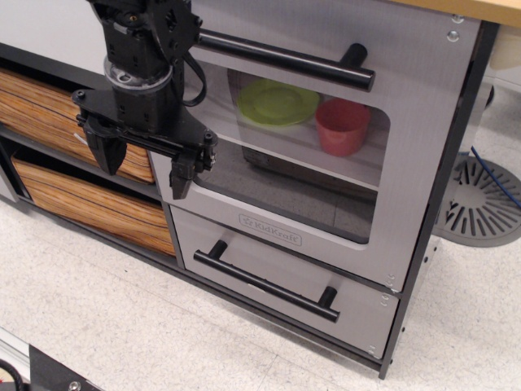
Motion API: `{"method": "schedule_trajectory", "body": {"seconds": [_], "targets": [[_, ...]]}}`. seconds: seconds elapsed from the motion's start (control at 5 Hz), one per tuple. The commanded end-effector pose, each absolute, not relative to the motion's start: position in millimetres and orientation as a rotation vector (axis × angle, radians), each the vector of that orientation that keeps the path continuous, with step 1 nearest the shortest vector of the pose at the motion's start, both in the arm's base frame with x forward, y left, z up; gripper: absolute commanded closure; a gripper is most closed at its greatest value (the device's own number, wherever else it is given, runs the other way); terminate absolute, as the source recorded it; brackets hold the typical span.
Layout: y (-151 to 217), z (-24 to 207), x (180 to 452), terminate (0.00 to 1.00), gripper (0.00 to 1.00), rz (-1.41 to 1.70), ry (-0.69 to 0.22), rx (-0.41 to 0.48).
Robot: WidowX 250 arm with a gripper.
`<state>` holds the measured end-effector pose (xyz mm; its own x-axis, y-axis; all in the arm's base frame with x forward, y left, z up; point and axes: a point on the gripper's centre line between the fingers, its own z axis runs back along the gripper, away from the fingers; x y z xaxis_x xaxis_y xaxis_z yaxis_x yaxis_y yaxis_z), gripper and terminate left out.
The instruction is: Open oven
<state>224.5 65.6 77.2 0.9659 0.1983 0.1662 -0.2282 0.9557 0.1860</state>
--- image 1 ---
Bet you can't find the grey toy oven door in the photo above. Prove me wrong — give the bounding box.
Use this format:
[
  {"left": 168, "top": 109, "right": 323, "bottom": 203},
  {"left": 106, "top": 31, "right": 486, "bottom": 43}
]
[{"left": 172, "top": 1, "right": 482, "bottom": 290}]

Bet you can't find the lower wood-pattern fabric bin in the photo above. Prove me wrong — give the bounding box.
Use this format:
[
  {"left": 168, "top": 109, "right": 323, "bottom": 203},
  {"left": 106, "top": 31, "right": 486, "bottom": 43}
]
[{"left": 11, "top": 152, "right": 175, "bottom": 256}]

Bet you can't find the upper wood-pattern fabric bin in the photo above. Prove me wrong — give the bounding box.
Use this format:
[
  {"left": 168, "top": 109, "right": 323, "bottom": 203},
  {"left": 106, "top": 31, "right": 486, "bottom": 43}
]
[{"left": 0, "top": 67, "right": 155, "bottom": 184}]

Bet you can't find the red plastic cup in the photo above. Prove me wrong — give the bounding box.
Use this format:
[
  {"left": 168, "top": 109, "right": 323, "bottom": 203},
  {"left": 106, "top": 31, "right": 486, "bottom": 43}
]
[{"left": 315, "top": 98, "right": 371, "bottom": 157}]

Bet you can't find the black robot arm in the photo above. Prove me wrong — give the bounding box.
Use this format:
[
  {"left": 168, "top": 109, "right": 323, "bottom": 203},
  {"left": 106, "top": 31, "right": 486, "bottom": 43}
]
[{"left": 72, "top": 1, "right": 218, "bottom": 200}]

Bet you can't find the grey lower oven drawer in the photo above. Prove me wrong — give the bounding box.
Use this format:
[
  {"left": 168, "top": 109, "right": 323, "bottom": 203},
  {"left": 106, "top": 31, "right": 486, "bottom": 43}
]
[{"left": 171, "top": 208, "right": 398, "bottom": 358}]

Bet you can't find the blue cable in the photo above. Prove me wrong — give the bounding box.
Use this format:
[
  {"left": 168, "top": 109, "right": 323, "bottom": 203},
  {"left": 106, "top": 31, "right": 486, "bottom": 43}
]
[{"left": 470, "top": 145, "right": 521, "bottom": 204}]

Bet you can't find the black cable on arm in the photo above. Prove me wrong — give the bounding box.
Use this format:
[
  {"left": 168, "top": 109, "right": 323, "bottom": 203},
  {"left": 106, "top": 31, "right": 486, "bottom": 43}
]
[{"left": 181, "top": 52, "right": 207, "bottom": 109}]

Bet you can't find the wooden countertop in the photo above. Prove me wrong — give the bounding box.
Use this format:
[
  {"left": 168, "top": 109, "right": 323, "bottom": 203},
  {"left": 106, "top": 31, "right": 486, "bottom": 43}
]
[{"left": 397, "top": 0, "right": 520, "bottom": 29}]

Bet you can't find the black door handle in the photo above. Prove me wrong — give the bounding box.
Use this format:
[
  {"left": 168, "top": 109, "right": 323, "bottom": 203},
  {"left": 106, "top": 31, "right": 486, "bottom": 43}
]
[{"left": 199, "top": 29, "right": 376, "bottom": 92}]

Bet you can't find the wood-pattern fabric bin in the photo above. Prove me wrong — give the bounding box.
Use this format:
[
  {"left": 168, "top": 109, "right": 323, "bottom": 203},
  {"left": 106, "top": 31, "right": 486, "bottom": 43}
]
[
  {"left": 11, "top": 152, "right": 175, "bottom": 256},
  {"left": 0, "top": 67, "right": 155, "bottom": 184}
]

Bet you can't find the green plastic plate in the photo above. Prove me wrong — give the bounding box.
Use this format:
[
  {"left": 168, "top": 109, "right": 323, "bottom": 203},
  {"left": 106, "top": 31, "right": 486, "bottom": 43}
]
[{"left": 237, "top": 79, "right": 321, "bottom": 127}]

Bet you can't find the grey round slotted base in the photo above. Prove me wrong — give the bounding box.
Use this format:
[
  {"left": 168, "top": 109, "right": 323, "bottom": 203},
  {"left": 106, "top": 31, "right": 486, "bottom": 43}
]
[{"left": 434, "top": 156, "right": 520, "bottom": 248}]

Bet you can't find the black toy kitchen cabinet frame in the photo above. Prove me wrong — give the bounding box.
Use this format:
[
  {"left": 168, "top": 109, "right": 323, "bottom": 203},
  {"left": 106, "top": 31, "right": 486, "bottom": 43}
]
[{"left": 1, "top": 22, "right": 499, "bottom": 377}]

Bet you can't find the black lower drawer handle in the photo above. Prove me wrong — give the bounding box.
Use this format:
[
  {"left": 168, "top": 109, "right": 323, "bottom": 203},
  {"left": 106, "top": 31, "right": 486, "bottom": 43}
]
[{"left": 193, "top": 240, "right": 340, "bottom": 323}]

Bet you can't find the black bracket bottom left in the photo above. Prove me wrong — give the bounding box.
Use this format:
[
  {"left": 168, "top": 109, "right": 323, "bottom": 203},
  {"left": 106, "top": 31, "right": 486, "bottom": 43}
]
[{"left": 29, "top": 345, "right": 101, "bottom": 391}]

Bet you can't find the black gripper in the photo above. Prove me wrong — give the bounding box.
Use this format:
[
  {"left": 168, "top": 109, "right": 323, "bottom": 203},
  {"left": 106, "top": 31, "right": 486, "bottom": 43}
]
[{"left": 72, "top": 83, "right": 217, "bottom": 200}]

